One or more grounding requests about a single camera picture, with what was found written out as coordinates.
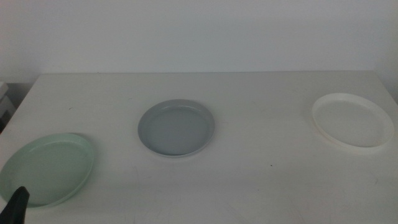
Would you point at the pale green shallow bowl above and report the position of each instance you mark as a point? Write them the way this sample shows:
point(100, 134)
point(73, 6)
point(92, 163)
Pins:
point(53, 168)

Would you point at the grey shallow bowl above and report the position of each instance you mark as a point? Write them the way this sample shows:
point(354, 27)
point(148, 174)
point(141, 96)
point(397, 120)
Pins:
point(177, 130)

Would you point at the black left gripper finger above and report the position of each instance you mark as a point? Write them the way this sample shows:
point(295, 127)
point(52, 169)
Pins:
point(17, 205)

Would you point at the white shallow bowl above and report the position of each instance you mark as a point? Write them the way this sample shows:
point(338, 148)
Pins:
point(354, 124)

